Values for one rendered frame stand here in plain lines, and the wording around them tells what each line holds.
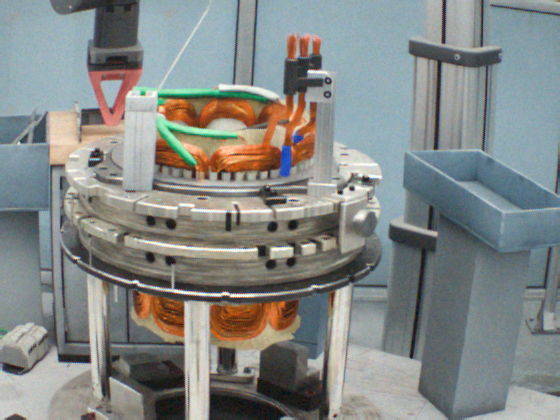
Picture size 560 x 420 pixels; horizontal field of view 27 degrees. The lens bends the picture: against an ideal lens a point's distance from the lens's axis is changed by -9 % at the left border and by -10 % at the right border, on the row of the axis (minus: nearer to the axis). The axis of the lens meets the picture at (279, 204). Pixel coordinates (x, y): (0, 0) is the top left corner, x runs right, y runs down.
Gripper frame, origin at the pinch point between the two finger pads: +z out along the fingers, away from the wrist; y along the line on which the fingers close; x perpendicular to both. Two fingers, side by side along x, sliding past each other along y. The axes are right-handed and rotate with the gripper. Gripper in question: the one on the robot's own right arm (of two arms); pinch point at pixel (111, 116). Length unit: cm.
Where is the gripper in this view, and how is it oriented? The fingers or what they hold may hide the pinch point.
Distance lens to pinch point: 148.5
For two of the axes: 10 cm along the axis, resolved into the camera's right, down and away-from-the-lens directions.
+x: 9.8, -0.2, 2.1
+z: -0.4, 9.5, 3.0
